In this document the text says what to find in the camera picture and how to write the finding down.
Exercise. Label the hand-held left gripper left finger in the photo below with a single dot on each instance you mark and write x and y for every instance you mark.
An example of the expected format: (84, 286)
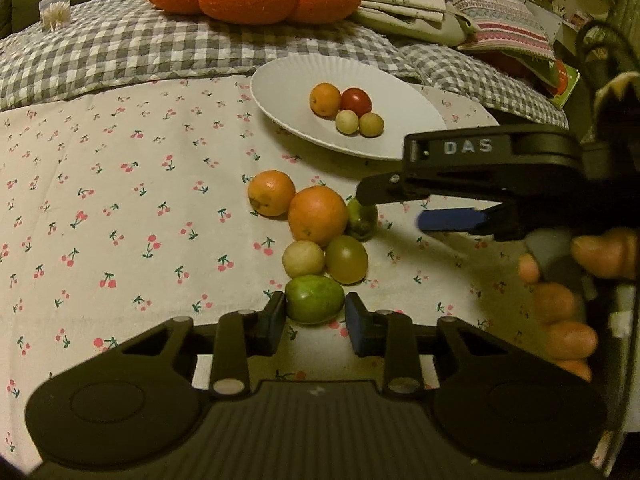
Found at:
(273, 321)

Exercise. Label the small dark green fruit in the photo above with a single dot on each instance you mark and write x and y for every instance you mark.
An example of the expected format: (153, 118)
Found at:
(364, 220)

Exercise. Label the person's right hand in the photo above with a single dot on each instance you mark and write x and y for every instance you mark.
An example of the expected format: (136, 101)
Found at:
(565, 305)

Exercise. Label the red tomato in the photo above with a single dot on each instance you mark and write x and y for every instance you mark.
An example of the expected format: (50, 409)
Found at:
(356, 100)

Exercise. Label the cherry print sheet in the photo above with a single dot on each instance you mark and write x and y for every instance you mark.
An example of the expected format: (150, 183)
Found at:
(125, 210)

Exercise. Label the small pale yellow fruit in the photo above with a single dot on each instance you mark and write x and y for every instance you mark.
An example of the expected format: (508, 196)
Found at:
(303, 259)
(347, 121)
(371, 124)

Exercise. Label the grey checked blanket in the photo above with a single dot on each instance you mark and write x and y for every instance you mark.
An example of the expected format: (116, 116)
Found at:
(125, 50)

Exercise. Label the striped patterned pillow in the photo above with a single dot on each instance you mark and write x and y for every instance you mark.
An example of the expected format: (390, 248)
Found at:
(505, 22)

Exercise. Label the green and red book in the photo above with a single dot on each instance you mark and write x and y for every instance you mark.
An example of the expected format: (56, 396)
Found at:
(562, 80)

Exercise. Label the yellow-green tomato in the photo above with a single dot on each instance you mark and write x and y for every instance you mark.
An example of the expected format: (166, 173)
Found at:
(346, 259)

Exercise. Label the white paper plate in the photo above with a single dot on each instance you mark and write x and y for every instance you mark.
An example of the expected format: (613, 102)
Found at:
(305, 110)

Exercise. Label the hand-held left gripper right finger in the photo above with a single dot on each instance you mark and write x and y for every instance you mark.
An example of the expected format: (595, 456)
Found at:
(355, 326)

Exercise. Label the small orange tangerine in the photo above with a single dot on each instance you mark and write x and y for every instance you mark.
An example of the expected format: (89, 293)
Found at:
(325, 99)

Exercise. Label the large orange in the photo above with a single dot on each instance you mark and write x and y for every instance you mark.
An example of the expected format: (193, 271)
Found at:
(317, 215)

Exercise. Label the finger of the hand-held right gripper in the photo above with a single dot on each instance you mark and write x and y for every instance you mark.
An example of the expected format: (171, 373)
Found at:
(447, 219)
(385, 189)

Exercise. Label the medium orange tangerine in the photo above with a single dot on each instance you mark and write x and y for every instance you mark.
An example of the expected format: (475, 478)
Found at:
(271, 192)

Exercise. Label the green oval fruit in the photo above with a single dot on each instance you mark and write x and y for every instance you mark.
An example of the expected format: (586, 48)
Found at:
(315, 298)

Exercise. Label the white pillow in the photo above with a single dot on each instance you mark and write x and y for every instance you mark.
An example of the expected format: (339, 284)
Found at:
(425, 25)

